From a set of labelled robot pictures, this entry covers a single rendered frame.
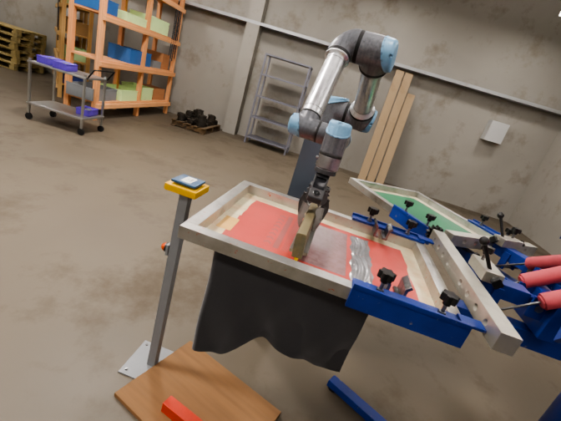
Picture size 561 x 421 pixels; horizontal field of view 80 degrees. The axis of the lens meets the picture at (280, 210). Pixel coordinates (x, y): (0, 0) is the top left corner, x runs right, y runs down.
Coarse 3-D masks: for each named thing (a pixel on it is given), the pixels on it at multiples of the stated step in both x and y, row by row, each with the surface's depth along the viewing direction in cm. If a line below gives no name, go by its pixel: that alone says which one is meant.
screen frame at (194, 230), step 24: (240, 192) 130; (264, 192) 141; (192, 216) 97; (216, 216) 108; (336, 216) 138; (192, 240) 91; (216, 240) 89; (408, 240) 134; (264, 264) 89; (288, 264) 87; (432, 264) 117; (336, 288) 86; (432, 288) 103; (456, 312) 89
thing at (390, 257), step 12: (252, 204) 131; (264, 204) 135; (252, 216) 120; (264, 216) 123; (276, 216) 127; (324, 228) 129; (336, 228) 133; (312, 240) 116; (324, 240) 119; (336, 240) 122; (348, 240) 125; (348, 252) 115; (372, 252) 121; (384, 252) 124; (396, 252) 127; (384, 264) 114; (396, 264) 117
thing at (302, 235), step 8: (312, 208) 116; (312, 216) 108; (304, 224) 100; (312, 224) 110; (304, 232) 94; (296, 240) 93; (304, 240) 93; (296, 248) 94; (304, 248) 96; (296, 256) 95
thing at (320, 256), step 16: (240, 224) 111; (256, 224) 115; (240, 240) 101; (256, 240) 104; (288, 256) 100; (304, 256) 102; (320, 256) 106; (336, 256) 109; (336, 272) 99; (400, 272) 112
